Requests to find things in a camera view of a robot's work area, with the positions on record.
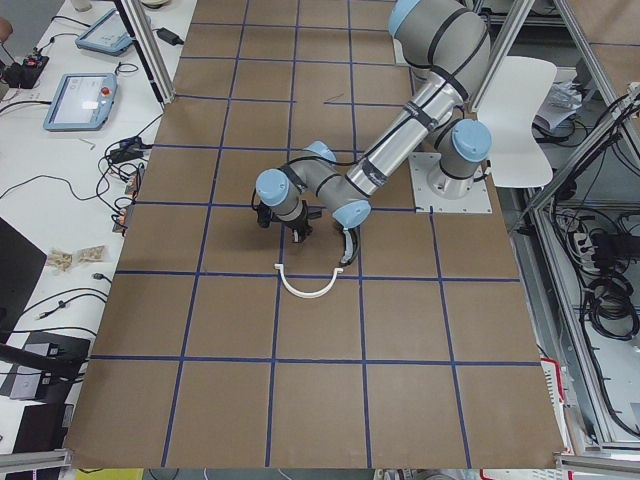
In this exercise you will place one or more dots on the teach pendant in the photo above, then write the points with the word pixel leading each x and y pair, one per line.
pixel 82 102
pixel 107 35

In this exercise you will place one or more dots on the aluminium frame post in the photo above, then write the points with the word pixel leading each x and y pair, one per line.
pixel 140 32

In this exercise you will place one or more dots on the white chair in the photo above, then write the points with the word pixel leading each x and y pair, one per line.
pixel 508 109

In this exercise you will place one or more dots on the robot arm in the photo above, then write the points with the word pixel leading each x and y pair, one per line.
pixel 443 40

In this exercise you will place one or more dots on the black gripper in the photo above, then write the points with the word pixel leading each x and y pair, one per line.
pixel 299 223

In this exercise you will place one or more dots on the black brake pad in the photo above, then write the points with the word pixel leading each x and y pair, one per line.
pixel 314 214

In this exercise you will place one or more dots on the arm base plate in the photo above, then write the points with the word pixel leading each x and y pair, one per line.
pixel 434 192

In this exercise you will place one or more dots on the far teach pendant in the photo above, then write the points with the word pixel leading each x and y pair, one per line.
pixel 107 35

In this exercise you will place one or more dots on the olive brake shoe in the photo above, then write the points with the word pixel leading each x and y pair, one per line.
pixel 351 246

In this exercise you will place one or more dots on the black power adapter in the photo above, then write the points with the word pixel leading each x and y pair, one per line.
pixel 169 36

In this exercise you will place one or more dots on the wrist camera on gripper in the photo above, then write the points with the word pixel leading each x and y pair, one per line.
pixel 264 215

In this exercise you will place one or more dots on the near teach pendant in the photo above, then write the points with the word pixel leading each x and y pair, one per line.
pixel 82 102

